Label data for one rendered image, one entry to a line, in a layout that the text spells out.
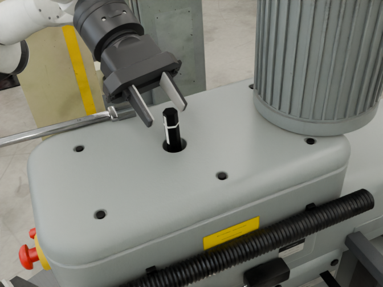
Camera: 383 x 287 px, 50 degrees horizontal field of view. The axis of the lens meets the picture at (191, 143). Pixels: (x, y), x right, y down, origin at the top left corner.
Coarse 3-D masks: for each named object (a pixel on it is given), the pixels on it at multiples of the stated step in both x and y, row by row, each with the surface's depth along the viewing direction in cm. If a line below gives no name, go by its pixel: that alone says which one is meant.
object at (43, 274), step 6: (42, 270) 220; (48, 270) 220; (36, 276) 217; (42, 276) 217; (48, 276) 217; (54, 276) 217; (36, 282) 214; (42, 282) 214; (48, 282) 214; (54, 282) 214
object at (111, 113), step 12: (108, 108) 69; (120, 108) 69; (72, 120) 67; (84, 120) 67; (96, 120) 67; (120, 120) 67; (24, 132) 65; (36, 132) 65; (48, 132) 65; (0, 144) 64; (12, 144) 64
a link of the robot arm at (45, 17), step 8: (24, 0) 67; (32, 0) 66; (40, 0) 68; (32, 8) 67; (40, 8) 67; (48, 8) 69; (56, 8) 70; (32, 16) 68; (40, 16) 67; (48, 16) 69; (56, 16) 70; (64, 16) 70; (72, 16) 71; (40, 24) 69; (48, 24) 70; (56, 24) 71; (64, 24) 71; (72, 24) 72
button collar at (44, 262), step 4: (36, 236) 63; (36, 240) 62; (36, 244) 62; (36, 248) 61; (40, 248) 61; (40, 252) 61; (40, 256) 61; (44, 256) 61; (40, 260) 61; (44, 260) 61; (44, 264) 62; (48, 264) 62; (44, 268) 62; (48, 268) 63
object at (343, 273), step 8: (376, 240) 89; (376, 248) 87; (344, 256) 97; (352, 256) 94; (344, 264) 98; (352, 264) 95; (360, 264) 91; (344, 272) 99; (352, 272) 96; (360, 272) 92; (368, 272) 89; (336, 280) 104; (344, 280) 101; (352, 280) 96; (360, 280) 93; (368, 280) 90; (376, 280) 87
